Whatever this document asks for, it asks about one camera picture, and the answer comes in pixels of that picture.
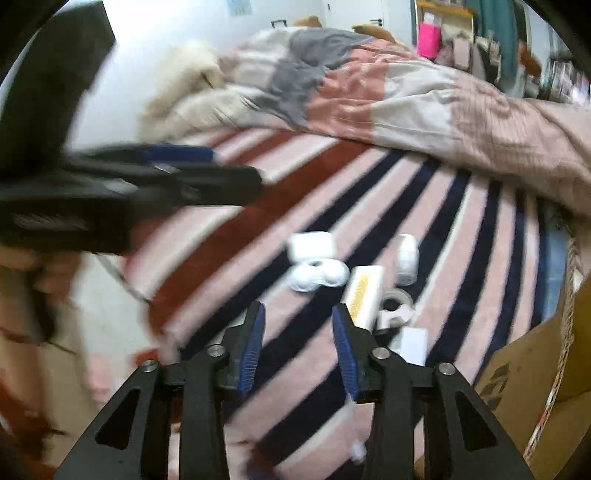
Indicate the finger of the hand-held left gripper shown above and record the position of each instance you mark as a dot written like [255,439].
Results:
[221,182]
[180,153]

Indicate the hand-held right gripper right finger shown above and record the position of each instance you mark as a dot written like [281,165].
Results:
[345,350]

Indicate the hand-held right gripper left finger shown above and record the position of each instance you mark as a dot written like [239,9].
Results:
[251,350]

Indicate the white box with yellow print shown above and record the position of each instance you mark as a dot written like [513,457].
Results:
[365,295]

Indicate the striped bed sheet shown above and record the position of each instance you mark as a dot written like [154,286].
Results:
[286,194]

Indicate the fluffy cream pillow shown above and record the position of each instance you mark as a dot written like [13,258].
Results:
[184,87]

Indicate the small white flat box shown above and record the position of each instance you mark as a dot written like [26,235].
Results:
[412,344]

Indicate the clear tape dispenser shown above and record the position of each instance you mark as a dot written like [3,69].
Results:
[397,307]

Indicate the white round open case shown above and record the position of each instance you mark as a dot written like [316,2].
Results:
[318,276]

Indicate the white plastic bottle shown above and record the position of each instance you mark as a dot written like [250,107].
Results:
[407,258]

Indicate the dark cloth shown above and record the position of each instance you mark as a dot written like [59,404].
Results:
[51,87]

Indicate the brown plush toy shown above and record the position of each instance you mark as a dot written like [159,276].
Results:
[309,21]
[376,32]

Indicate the cardboard box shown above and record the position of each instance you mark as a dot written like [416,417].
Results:
[545,369]

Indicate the pink grey patchwork duvet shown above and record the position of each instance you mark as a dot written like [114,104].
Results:
[415,97]

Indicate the pink bag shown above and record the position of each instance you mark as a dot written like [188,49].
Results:
[429,39]

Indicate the teal hanging garment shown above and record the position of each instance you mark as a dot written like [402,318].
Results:
[501,32]

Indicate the cluttered storage shelf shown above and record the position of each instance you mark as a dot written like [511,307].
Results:
[561,74]

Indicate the wall poster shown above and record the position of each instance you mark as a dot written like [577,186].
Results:
[239,6]

